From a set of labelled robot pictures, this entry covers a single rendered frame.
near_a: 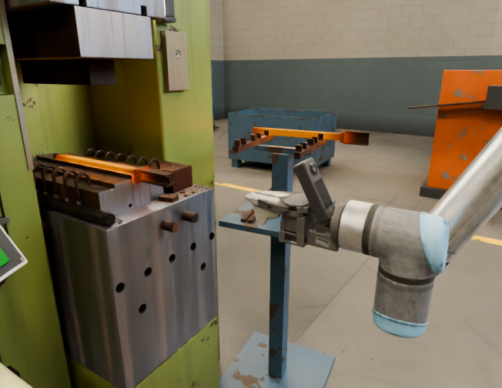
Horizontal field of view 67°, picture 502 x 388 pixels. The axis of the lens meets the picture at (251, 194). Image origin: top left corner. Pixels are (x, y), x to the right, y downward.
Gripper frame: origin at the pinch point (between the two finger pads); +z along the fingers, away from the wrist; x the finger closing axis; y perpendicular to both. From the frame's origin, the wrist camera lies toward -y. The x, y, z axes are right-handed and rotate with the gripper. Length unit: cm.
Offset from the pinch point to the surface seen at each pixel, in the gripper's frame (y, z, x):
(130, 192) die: 4.4, 33.0, -3.4
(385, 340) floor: 100, -13, 102
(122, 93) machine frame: -17, 64, 23
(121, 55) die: -27.4, 33.1, -2.2
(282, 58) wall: -52, 407, 782
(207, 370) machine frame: 71, 27, 16
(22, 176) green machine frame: -1, 47, -21
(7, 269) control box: 3.6, 16.5, -40.4
